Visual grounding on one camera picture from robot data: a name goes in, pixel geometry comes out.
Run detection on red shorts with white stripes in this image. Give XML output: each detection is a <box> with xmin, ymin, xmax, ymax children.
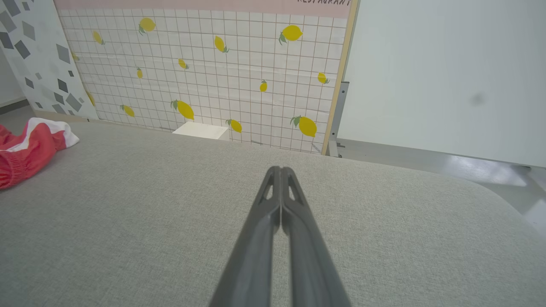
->
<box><xmin>0</xmin><ymin>118</ymin><xmax>80</xmax><ymax>191</ymax></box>

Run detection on white box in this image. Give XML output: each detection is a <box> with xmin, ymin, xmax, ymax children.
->
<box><xmin>172</xmin><ymin>122</ymin><xmax>231</xmax><ymax>142</ymax></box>

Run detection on white partition board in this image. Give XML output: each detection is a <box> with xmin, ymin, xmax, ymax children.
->
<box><xmin>336</xmin><ymin>0</ymin><xmax>546</xmax><ymax>168</ymax></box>

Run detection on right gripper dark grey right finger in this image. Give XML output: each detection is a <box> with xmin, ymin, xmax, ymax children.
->
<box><xmin>281</xmin><ymin>167</ymin><xmax>351</xmax><ymax>307</ymax></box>

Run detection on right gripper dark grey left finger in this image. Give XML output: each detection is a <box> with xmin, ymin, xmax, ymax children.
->
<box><xmin>209</xmin><ymin>166</ymin><xmax>282</xmax><ymax>307</ymax></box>

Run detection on grey metal bracket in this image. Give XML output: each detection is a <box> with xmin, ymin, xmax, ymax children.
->
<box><xmin>328</xmin><ymin>81</ymin><xmax>350</xmax><ymax>158</ymax></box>

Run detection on lemon print tile backdrop panel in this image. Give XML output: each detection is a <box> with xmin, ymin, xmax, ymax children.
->
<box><xmin>53</xmin><ymin>0</ymin><xmax>360</xmax><ymax>156</ymax></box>

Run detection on white panel with grey shapes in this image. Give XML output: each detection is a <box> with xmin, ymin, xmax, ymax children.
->
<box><xmin>0</xmin><ymin>0</ymin><xmax>99</xmax><ymax>121</ymax></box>

